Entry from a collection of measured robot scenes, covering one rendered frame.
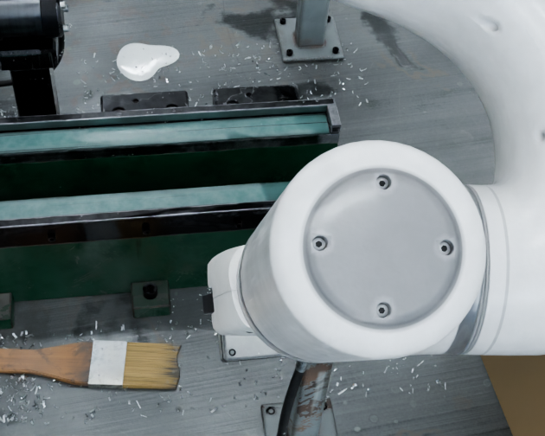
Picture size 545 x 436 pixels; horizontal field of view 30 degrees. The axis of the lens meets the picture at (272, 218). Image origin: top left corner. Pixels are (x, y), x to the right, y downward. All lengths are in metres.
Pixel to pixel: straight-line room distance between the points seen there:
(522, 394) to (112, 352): 0.40
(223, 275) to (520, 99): 0.19
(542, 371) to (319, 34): 0.57
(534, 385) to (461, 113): 0.44
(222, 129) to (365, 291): 0.70
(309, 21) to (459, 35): 0.85
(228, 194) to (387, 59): 0.40
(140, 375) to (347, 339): 0.66
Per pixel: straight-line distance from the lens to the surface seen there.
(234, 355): 0.75
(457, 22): 0.44
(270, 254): 0.38
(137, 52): 1.31
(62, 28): 1.04
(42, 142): 1.06
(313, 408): 0.92
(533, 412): 0.98
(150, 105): 1.17
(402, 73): 1.32
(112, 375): 1.02
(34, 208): 1.00
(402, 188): 0.38
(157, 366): 1.02
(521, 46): 0.44
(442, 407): 1.03
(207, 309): 0.63
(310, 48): 1.32
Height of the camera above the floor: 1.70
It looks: 52 degrees down
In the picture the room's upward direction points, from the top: 6 degrees clockwise
